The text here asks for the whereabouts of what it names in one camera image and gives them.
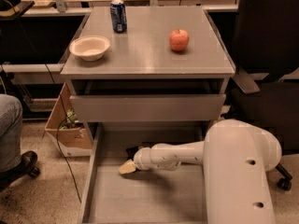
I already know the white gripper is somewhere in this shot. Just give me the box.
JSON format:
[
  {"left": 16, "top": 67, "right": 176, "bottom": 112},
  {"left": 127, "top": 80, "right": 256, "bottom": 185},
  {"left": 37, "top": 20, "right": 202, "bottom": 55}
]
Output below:
[{"left": 119, "top": 147, "right": 152, "bottom": 175}]

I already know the black cable on floor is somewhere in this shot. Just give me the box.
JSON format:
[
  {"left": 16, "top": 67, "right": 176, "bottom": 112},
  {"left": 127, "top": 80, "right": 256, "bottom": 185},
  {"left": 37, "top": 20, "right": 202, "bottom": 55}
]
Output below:
[{"left": 43, "top": 63, "right": 82, "bottom": 203}]

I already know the black shoe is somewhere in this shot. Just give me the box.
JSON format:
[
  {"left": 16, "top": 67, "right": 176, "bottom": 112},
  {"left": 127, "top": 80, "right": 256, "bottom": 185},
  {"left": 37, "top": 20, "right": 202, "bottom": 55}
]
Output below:
[{"left": 0, "top": 151, "right": 40, "bottom": 191}]

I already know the open grey middle drawer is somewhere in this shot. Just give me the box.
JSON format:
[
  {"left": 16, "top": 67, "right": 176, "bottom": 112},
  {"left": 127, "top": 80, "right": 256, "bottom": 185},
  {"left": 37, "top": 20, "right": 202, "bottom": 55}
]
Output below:
[{"left": 78, "top": 125, "right": 208, "bottom": 224}]

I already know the person leg in jeans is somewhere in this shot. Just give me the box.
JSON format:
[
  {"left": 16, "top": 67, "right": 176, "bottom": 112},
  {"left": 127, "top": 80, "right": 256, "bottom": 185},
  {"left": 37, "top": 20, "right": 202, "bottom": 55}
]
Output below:
[{"left": 0, "top": 94, "right": 22, "bottom": 173}]

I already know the grey top drawer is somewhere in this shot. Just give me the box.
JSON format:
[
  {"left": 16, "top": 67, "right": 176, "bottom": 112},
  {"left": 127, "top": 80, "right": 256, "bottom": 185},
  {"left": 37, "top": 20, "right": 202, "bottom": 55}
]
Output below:
[{"left": 70, "top": 93, "right": 225, "bottom": 122}]

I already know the grey drawer cabinet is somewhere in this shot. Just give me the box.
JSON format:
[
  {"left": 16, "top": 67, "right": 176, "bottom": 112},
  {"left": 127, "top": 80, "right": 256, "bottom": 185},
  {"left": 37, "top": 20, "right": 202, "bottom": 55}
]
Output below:
[{"left": 61, "top": 7, "right": 235, "bottom": 143}]

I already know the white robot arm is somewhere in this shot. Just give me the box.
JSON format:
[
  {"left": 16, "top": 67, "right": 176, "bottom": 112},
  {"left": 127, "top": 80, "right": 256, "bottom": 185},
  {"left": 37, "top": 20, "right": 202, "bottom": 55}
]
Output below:
[{"left": 119, "top": 119, "right": 282, "bottom": 224}]

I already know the cardboard box with items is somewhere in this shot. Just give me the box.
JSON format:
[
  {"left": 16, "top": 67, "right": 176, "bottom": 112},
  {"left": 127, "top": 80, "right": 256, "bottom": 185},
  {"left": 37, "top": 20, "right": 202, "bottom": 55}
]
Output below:
[{"left": 45, "top": 84, "right": 92, "bottom": 157}]

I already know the black office chair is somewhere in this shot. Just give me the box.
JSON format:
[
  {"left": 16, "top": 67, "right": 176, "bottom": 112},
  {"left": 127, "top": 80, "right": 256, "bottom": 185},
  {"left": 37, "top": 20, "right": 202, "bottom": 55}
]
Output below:
[{"left": 218, "top": 0, "right": 299, "bottom": 192}]

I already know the red apple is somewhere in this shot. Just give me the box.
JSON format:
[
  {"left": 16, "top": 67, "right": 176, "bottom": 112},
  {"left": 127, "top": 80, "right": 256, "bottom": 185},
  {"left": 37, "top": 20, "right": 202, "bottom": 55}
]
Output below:
[{"left": 168, "top": 29, "right": 190, "bottom": 52}]

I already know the white paper bowl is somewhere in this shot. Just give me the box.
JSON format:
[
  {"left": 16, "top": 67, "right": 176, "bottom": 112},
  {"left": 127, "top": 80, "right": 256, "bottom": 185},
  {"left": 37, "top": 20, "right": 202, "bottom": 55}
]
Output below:
[{"left": 69, "top": 35, "right": 110, "bottom": 62}]

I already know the blue soda can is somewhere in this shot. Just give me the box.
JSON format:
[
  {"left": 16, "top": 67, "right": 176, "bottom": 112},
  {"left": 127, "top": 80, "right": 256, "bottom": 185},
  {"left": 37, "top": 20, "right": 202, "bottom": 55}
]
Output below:
[{"left": 110, "top": 0, "right": 127, "bottom": 33}]

